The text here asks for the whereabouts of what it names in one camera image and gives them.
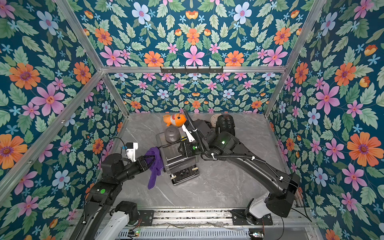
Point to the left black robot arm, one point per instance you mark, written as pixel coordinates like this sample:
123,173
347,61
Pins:
102,196

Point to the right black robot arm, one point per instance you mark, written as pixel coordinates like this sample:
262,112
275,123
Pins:
222,144

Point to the grey water tank lid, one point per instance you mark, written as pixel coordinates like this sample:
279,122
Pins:
172,134

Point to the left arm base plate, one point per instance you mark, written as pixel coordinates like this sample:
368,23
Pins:
144,219

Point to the purple cleaning cloth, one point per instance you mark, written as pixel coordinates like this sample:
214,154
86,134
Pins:
155,162

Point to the black capsule coffee machine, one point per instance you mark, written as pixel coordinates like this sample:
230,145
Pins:
225,123

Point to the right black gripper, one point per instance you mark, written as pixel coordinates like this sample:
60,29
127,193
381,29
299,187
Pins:
195,133

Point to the orange plush fish toy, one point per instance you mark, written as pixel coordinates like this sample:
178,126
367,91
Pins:
176,120

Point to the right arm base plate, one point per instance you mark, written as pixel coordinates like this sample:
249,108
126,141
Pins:
240,218

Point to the round beige coaster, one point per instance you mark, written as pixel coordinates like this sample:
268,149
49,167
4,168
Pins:
214,120

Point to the aluminium front rail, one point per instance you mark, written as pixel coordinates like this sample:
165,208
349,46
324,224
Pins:
183,218

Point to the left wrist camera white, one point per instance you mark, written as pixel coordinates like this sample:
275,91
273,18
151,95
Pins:
131,148

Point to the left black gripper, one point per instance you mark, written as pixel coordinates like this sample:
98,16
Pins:
142,164

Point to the black hook rail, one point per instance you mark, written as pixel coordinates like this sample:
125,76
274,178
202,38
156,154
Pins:
191,70

